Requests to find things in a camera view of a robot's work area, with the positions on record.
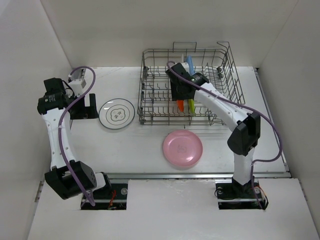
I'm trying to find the orange small plate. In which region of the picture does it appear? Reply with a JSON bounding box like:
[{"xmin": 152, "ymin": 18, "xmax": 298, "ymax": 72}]
[{"xmin": 176, "ymin": 100, "xmax": 185, "ymax": 113}]

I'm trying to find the lime green small plate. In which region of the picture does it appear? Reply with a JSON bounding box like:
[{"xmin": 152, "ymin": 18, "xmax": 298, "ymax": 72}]
[{"xmin": 188, "ymin": 99, "xmax": 195, "ymax": 114}]

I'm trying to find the white plate blue rim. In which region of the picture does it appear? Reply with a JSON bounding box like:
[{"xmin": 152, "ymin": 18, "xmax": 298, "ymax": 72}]
[{"xmin": 98, "ymin": 98, "xmax": 136, "ymax": 130}]

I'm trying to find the pink plate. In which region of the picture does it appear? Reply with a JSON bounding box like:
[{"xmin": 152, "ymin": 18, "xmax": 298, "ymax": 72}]
[{"xmin": 162, "ymin": 129, "xmax": 203, "ymax": 168}]

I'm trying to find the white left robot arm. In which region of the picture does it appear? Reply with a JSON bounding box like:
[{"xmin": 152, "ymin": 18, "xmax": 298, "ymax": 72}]
[{"xmin": 37, "ymin": 78, "xmax": 112, "ymax": 200}]

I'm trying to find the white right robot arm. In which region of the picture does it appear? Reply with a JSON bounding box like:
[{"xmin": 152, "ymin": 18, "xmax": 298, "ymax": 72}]
[{"xmin": 166, "ymin": 60, "xmax": 261, "ymax": 198}]

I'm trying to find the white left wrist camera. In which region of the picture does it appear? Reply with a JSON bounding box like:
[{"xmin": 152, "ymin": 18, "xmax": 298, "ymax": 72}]
[{"xmin": 68, "ymin": 72, "xmax": 87, "ymax": 97}]

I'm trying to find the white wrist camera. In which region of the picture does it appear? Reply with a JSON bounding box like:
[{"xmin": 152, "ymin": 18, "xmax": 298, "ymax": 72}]
[
  {"xmin": 181, "ymin": 62, "xmax": 190, "ymax": 74},
  {"xmin": 68, "ymin": 72, "xmax": 87, "ymax": 97}
]

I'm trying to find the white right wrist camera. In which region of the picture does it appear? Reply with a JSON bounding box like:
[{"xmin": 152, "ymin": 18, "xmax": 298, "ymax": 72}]
[{"xmin": 181, "ymin": 62, "xmax": 190, "ymax": 74}]

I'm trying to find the grey wire dish rack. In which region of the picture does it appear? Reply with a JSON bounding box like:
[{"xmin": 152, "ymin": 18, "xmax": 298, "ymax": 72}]
[{"xmin": 137, "ymin": 41, "xmax": 246, "ymax": 127}]

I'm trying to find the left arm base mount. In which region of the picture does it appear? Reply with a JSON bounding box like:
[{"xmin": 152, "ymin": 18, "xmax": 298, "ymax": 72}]
[{"xmin": 80, "ymin": 182, "xmax": 128, "ymax": 211}]

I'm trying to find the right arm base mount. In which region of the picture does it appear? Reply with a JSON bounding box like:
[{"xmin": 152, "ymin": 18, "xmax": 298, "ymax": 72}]
[{"xmin": 214, "ymin": 179, "xmax": 269, "ymax": 210}]

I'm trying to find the aluminium table frame rail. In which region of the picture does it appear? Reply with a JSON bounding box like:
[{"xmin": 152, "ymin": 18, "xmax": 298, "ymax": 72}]
[{"xmin": 33, "ymin": 66, "xmax": 307, "ymax": 202}]

